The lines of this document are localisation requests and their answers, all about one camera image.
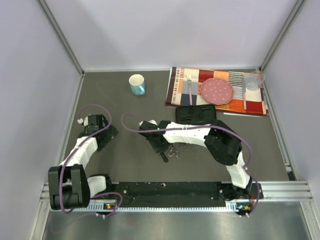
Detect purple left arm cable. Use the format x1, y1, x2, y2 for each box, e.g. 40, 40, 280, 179
57, 103, 123, 221

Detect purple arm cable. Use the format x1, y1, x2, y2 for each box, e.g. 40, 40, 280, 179
120, 113, 262, 219
57, 103, 123, 221

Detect silver thinning scissors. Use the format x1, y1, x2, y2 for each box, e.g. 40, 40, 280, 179
168, 145, 180, 159

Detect black handled comb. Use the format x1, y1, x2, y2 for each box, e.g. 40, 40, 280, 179
161, 153, 169, 163

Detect pink polka dot plate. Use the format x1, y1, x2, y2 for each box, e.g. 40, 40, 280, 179
200, 78, 234, 105

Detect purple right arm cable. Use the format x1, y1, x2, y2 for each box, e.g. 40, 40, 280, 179
120, 113, 262, 219

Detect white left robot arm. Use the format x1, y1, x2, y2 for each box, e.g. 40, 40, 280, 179
48, 114, 119, 210

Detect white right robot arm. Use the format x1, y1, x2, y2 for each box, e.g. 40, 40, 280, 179
138, 120, 252, 198

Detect grey slotted cable duct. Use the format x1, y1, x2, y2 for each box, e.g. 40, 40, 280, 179
72, 200, 251, 213

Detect black zip tool case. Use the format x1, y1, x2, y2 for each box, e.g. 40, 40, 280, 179
175, 104, 217, 125

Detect clear plastic cup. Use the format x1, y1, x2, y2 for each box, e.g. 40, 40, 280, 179
244, 69, 265, 91

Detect colourful patterned placemat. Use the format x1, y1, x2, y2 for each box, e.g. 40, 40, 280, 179
165, 67, 268, 116

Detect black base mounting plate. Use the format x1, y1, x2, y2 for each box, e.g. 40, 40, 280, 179
105, 181, 264, 208

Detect pink handled knife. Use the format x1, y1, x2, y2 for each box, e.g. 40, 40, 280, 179
242, 78, 247, 110

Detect blue ceramic mug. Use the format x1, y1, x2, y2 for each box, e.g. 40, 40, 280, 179
128, 74, 146, 96

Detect pink handled fork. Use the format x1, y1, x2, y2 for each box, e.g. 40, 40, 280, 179
186, 74, 193, 106

